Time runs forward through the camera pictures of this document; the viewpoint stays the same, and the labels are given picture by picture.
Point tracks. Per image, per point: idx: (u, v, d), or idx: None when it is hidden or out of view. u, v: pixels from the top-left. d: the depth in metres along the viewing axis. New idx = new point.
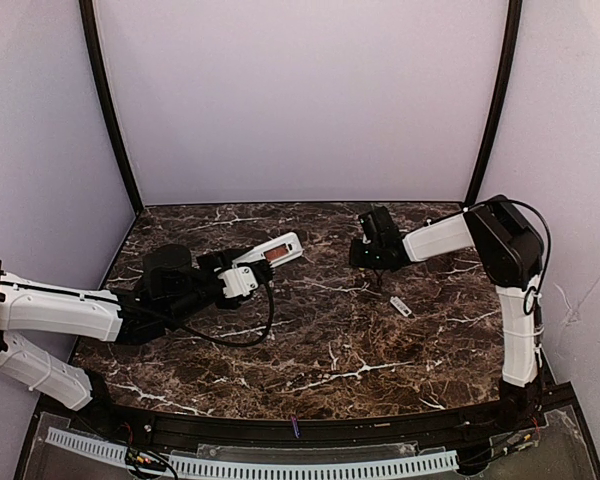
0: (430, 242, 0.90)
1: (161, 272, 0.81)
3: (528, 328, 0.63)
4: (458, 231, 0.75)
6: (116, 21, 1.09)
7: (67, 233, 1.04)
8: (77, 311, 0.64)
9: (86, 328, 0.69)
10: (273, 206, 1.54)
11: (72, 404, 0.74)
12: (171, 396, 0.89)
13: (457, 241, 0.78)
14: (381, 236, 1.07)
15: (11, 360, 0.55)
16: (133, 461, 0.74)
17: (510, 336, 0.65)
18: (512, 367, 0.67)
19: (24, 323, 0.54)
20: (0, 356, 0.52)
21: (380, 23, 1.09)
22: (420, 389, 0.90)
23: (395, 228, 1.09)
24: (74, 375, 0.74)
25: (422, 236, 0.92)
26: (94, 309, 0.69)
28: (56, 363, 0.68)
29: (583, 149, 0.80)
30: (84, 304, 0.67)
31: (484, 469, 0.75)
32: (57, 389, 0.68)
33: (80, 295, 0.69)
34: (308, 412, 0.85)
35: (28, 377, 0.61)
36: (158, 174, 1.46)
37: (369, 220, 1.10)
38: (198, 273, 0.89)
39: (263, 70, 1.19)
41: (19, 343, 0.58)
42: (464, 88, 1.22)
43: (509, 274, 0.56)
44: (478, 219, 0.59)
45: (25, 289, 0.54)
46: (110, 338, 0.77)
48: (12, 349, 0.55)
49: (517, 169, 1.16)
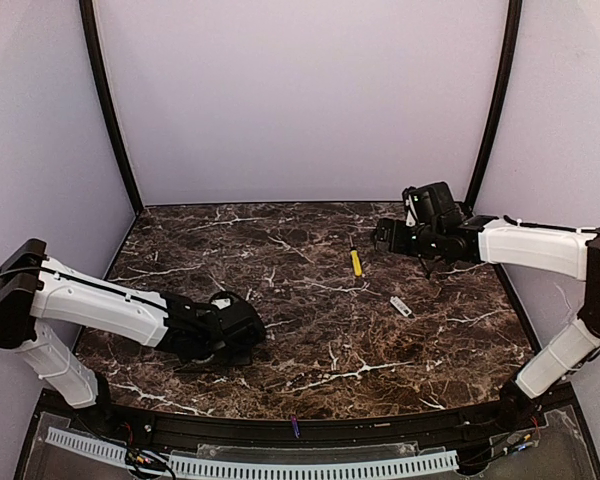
0: (512, 250, 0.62)
1: (249, 323, 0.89)
3: (573, 366, 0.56)
4: (555, 256, 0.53)
6: (115, 20, 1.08)
7: (66, 233, 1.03)
8: (117, 312, 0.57)
9: (122, 328, 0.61)
10: (272, 206, 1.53)
11: (73, 403, 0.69)
12: (171, 396, 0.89)
13: (550, 263, 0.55)
14: (441, 221, 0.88)
15: (34, 349, 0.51)
16: (133, 461, 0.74)
17: (544, 354, 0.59)
18: (530, 372, 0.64)
19: (54, 315, 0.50)
20: (25, 343, 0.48)
21: (380, 23, 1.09)
22: (420, 389, 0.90)
23: (456, 213, 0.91)
24: (86, 375, 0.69)
25: (497, 235, 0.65)
26: (137, 314, 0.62)
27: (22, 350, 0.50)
28: (74, 360, 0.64)
29: (583, 151, 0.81)
30: (127, 306, 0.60)
31: (484, 469, 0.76)
32: (65, 385, 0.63)
33: (126, 295, 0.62)
34: (308, 412, 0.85)
35: (45, 368, 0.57)
36: (158, 174, 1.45)
37: (426, 200, 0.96)
38: (248, 338, 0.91)
39: (263, 68, 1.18)
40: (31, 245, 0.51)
41: (47, 334, 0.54)
42: (464, 89, 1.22)
43: None
44: None
45: (68, 281, 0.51)
46: (150, 344, 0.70)
48: (40, 340, 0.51)
49: (518, 169, 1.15)
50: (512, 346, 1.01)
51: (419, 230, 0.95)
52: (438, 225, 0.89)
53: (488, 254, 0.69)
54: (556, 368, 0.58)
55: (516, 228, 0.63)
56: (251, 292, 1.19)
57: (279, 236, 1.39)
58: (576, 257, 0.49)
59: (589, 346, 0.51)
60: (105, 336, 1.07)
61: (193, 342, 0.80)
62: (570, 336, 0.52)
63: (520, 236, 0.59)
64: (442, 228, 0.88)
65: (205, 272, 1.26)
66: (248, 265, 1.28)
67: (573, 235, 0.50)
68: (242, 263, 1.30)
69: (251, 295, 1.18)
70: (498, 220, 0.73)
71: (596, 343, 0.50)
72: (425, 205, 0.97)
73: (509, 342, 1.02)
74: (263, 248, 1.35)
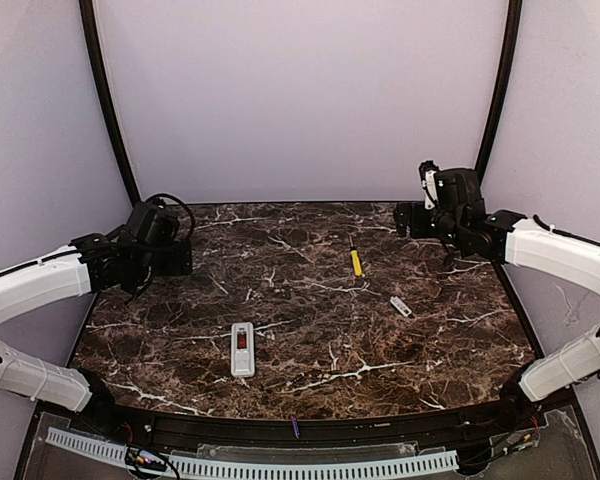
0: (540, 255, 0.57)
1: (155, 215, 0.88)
3: (580, 379, 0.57)
4: (579, 271, 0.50)
6: (115, 20, 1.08)
7: (66, 233, 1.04)
8: (34, 282, 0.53)
9: (54, 292, 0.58)
10: (272, 206, 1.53)
11: (73, 404, 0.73)
12: (170, 396, 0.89)
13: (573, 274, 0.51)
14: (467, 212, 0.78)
15: (9, 370, 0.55)
16: (133, 461, 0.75)
17: (554, 361, 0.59)
18: (538, 374, 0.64)
19: None
20: None
21: (381, 21, 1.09)
22: (420, 389, 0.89)
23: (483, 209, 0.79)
24: (70, 375, 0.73)
25: (526, 239, 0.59)
26: (55, 268, 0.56)
27: None
28: (49, 367, 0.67)
29: (584, 149, 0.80)
30: (42, 268, 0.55)
31: (484, 469, 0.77)
32: (56, 391, 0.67)
33: (36, 261, 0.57)
34: (308, 412, 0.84)
35: (26, 386, 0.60)
36: (158, 174, 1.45)
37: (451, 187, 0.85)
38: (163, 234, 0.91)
39: (265, 66, 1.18)
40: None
41: (11, 354, 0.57)
42: (465, 88, 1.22)
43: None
44: None
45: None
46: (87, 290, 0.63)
48: (6, 359, 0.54)
49: (519, 169, 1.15)
50: (512, 346, 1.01)
51: (439, 222, 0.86)
52: (462, 217, 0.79)
53: (514, 255, 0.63)
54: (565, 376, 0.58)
55: (546, 233, 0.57)
56: (251, 292, 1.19)
57: (279, 236, 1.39)
58: None
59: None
60: (105, 336, 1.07)
61: (127, 260, 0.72)
62: (584, 353, 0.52)
63: (548, 247, 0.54)
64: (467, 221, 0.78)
65: (204, 273, 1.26)
66: (247, 266, 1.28)
67: None
68: (242, 263, 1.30)
69: (251, 295, 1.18)
70: (525, 220, 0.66)
71: None
72: (447, 190, 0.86)
73: (509, 342, 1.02)
74: (263, 248, 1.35)
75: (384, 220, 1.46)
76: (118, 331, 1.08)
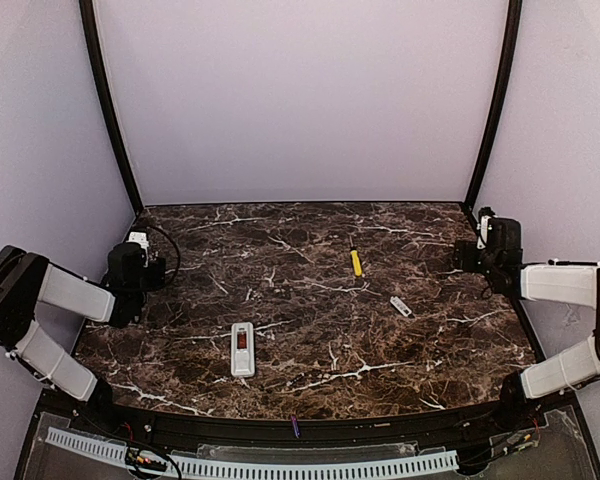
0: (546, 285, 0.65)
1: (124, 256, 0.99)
3: (571, 385, 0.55)
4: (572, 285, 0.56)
6: (115, 20, 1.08)
7: (67, 232, 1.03)
8: (84, 285, 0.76)
9: (90, 304, 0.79)
10: (273, 206, 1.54)
11: (83, 393, 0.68)
12: (171, 396, 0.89)
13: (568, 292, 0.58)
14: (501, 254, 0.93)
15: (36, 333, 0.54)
16: (133, 461, 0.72)
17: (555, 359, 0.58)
18: (538, 370, 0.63)
19: (60, 295, 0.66)
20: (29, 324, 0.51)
21: (381, 22, 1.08)
22: (420, 389, 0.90)
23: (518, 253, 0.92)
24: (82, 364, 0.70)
25: (534, 271, 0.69)
26: (94, 287, 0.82)
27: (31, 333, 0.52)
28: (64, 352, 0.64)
29: (583, 151, 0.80)
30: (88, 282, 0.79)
31: (484, 469, 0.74)
32: (70, 370, 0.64)
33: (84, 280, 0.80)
34: (308, 412, 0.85)
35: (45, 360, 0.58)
36: (158, 174, 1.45)
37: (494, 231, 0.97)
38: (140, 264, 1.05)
39: (266, 66, 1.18)
40: (6, 249, 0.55)
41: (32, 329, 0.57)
42: (465, 89, 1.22)
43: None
44: None
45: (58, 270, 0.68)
46: (103, 318, 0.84)
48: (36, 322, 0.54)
49: (518, 170, 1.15)
50: (512, 346, 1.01)
51: (483, 260, 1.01)
52: (499, 259, 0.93)
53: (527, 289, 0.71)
54: (559, 377, 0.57)
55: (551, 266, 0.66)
56: (251, 292, 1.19)
57: (279, 236, 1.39)
58: (590, 284, 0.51)
59: (590, 368, 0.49)
60: (105, 336, 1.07)
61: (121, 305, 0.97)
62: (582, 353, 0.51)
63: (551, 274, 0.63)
64: (502, 261, 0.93)
65: (205, 273, 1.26)
66: (247, 265, 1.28)
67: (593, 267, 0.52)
68: (242, 263, 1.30)
69: (251, 295, 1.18)
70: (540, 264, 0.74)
71: (596, 369, 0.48)
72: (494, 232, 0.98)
73: (509, 342, 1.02)
74: (263, 248, 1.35)
75: (383, 220, 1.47)
76: (118, 331, 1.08)
